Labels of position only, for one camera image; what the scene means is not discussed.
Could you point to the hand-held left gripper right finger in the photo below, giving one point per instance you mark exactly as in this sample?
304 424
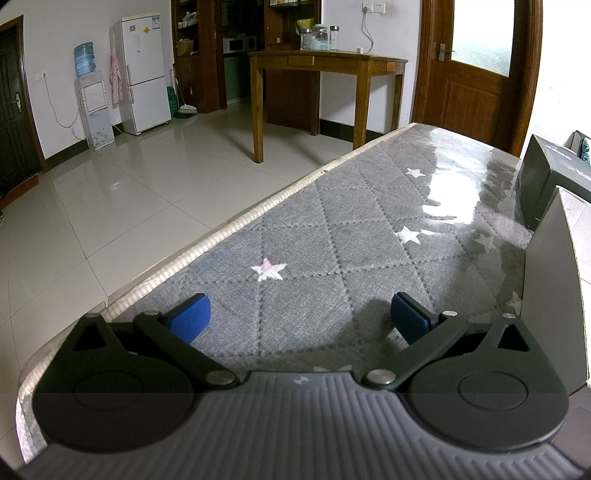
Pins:
408 318

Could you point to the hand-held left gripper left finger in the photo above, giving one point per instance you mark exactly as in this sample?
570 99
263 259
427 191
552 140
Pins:
189 318

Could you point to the white cardboard box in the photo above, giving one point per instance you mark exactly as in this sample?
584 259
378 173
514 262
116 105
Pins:
549 286

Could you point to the dark grey box lid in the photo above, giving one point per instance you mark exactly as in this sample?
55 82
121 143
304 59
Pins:
535 184

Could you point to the grey star-patterned desktop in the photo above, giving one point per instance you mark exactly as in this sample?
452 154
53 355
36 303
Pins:
346 240

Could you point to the green crate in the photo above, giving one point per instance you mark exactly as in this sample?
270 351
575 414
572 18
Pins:
173 101

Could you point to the wooden door with glass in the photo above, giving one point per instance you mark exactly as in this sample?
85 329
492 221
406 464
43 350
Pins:
466 106

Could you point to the white water dispenser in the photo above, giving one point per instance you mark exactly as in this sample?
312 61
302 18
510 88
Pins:
94 115

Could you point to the dark wooden cabinet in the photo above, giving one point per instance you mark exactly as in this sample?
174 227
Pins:
203 87

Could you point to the white refrigerator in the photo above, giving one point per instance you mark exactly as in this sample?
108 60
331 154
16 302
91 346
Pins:
143 83

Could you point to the butterfly print blanket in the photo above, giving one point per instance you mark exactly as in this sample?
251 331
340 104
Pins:
584 150

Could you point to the dark brown door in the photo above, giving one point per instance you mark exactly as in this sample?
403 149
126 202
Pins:
14 147

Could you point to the pink hanging cloth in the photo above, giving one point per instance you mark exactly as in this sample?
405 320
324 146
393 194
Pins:
116 78

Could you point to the wooden table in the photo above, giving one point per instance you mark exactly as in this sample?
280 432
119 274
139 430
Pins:
323 60

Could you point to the white microwave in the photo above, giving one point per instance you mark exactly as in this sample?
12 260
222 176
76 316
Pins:
233 45

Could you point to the blue water bottle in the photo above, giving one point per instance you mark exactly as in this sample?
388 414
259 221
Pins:
84 60

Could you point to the tall clear glass bottle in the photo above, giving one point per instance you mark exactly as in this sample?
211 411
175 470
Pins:
334 39

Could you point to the teal filled glass jar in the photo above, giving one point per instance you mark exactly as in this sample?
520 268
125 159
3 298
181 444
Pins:
320 39

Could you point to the small clear glass jar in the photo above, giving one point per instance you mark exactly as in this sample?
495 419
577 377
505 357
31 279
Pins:
306 41

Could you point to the white wall outlet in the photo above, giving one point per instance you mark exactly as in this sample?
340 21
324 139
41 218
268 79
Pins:
373 7

